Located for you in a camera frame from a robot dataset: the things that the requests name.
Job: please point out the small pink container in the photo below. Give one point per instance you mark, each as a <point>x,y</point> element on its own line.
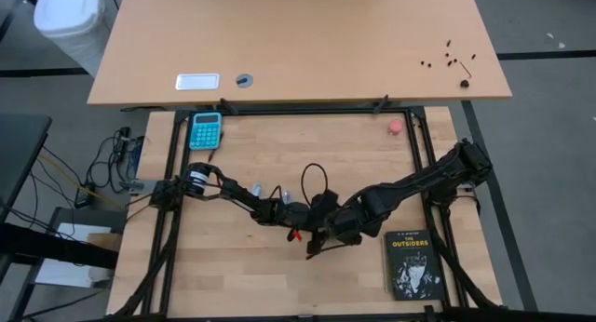
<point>395,126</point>

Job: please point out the black metal stand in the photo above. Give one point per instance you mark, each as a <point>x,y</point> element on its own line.
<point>46,250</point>

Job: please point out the teal calculator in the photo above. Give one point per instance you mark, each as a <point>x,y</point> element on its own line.
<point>205,136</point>

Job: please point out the grey desk grommet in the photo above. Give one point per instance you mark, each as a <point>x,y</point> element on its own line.
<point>244,80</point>

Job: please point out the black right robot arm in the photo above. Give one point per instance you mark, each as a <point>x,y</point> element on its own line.
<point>419,178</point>

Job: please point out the small black knob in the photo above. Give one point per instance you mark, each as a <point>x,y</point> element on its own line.
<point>464,84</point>

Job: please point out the white rectangular plate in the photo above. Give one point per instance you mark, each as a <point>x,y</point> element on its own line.
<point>197,82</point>

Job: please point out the black The Outsiders book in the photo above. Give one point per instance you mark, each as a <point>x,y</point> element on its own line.
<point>414,271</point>

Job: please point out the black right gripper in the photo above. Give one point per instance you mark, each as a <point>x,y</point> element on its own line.
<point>347,219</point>

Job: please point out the white trash bin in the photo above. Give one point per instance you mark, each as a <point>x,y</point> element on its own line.
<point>70,15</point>

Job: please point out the white paper sheet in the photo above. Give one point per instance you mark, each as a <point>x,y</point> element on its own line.
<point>65,273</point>

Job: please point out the black aluminium frame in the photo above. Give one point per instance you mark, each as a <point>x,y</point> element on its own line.
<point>298,111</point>

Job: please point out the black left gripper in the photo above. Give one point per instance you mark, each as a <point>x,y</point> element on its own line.
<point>298,215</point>

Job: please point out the black side table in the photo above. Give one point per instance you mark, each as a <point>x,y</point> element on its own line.
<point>18,150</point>

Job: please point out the black clamp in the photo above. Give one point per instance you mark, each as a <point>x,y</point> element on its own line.
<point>381,104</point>

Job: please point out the red zip tie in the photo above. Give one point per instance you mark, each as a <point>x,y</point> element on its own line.
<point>296,236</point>

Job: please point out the light wooden desk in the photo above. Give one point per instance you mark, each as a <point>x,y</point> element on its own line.
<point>298,33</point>

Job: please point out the black allen key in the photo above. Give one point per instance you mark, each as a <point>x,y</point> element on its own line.
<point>465,70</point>

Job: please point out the grey metal bracket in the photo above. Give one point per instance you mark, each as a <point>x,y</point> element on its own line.
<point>139,187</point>

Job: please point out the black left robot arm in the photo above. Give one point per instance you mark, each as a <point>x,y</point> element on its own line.
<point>233,189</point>

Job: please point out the black power adapter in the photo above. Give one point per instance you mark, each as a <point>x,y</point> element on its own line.
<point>83,198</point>

